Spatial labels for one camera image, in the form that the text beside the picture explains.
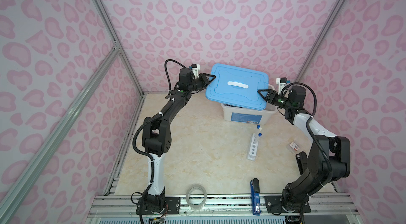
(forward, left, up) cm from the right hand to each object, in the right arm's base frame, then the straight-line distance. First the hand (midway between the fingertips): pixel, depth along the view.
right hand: (262, 91), depth 84 cm
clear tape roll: (-50, +34, -24) cm, 65 cm away
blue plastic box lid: (+3, +12, +1) cm, 13 cm away
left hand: (+7, +24, +5) cm, 25 cm away
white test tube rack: (-21, +3, -23) cm, 31 cm away
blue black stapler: (-44, +6, -23) cm, 50 cm away
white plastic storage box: (-3, +13, -17) cm, 22 cm away
